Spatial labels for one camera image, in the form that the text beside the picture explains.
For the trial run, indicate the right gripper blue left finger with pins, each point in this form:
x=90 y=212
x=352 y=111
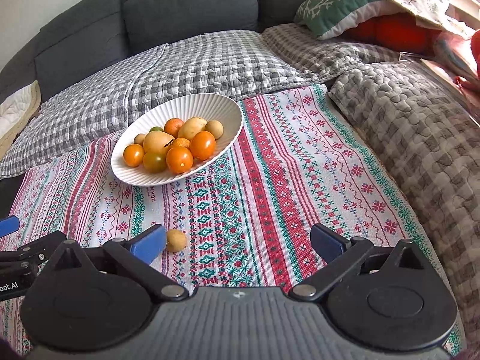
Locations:
x=132 y=259

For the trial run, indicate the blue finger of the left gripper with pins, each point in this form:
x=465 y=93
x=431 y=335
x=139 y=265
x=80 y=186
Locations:
x=9 y=225

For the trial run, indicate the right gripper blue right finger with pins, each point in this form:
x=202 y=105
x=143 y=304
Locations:
x=343 y=258

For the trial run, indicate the small tan longan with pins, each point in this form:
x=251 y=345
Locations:
x=176 y=240

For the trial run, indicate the dark olive tomato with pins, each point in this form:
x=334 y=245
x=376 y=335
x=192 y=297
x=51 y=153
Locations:
x=154 y=162

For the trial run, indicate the orange cherry tomato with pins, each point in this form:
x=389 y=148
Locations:
x=133 y=155

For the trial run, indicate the large orange tomato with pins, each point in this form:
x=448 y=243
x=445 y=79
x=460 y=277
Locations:
x=203 y=145

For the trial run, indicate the orange mandarin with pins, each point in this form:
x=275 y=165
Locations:
x=173 y=126

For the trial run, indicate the beige round longan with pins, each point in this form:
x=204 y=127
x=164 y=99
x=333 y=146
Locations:
x=215 y=128

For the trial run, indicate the small beige longan fruit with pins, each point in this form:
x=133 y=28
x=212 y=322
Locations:
x=139 y=139

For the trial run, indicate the mandarin with stem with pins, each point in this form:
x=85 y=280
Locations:
x=180 y=142

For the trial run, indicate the green cherry tomato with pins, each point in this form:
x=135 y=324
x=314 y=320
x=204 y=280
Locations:
x=156 y=129

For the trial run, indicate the beige white blanket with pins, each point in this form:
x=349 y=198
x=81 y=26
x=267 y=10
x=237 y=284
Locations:
x=16 y=112

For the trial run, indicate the grey checked quilt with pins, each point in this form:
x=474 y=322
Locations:
x=235 y=63

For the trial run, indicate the red cushion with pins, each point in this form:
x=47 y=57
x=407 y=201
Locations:
x=398 y=32

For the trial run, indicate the dark grey sofa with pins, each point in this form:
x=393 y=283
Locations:
x=94 y=34

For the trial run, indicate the green snowflake cushion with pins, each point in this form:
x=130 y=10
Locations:
x=331 y=18

